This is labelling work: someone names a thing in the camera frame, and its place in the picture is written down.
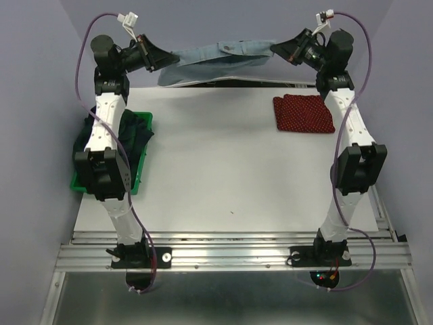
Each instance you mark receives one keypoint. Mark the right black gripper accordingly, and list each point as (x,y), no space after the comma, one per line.
(292,49)

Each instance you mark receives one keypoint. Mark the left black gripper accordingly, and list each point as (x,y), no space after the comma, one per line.
(160,58)

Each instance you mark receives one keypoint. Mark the light blue denim skirt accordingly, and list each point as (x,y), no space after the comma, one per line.
(216,60)

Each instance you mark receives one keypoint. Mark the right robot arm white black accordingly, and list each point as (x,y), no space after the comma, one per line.
(358,159)

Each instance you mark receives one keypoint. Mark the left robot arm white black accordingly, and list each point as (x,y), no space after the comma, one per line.
(101,165)

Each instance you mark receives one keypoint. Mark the red polka dot skirt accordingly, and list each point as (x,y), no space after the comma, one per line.
(302,114)

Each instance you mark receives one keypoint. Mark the dark green plaid skirt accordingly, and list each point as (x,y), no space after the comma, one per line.
(135,135)

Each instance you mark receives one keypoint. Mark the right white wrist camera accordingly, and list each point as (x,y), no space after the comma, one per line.
(323,20)

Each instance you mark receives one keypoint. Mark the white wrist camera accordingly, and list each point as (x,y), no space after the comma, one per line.
(323,20)
(128,22)

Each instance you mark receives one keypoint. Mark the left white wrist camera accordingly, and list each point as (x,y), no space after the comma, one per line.
(128,22)

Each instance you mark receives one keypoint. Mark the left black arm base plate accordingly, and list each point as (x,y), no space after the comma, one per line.
(135,258)

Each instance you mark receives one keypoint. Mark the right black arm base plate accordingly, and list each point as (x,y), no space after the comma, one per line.
(308,256)

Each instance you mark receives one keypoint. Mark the aluminium extrusion frame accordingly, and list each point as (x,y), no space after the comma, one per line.
(230,195)

